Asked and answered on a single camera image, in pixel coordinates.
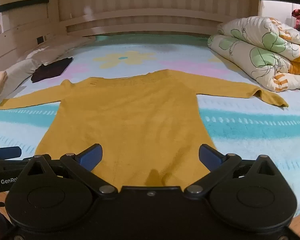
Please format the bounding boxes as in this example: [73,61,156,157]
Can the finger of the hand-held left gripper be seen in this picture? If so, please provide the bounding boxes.
[0,146,22,160]

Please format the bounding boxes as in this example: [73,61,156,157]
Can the folded floral quilt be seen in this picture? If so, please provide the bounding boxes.
[207,16,300,92]

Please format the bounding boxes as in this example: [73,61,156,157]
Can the floral bed sheet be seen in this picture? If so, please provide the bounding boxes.
[0,34,300,220]

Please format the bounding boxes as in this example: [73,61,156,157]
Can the folded dark cloth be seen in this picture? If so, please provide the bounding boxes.
[31,57,74,83]

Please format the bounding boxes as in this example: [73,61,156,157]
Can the beige pillow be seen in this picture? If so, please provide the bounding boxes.
[0,35,95,98]

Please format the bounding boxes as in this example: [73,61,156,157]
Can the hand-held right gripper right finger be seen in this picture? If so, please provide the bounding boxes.
[184,144,278,196]

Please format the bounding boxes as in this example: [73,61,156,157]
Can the wooden bed frame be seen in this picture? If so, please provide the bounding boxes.
[0,0,260,80]

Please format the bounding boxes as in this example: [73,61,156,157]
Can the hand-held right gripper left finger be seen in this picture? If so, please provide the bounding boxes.
[22,144,117,196]

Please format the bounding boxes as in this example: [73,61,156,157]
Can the yellow knit sweater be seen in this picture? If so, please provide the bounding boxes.
[0,69,289,187]

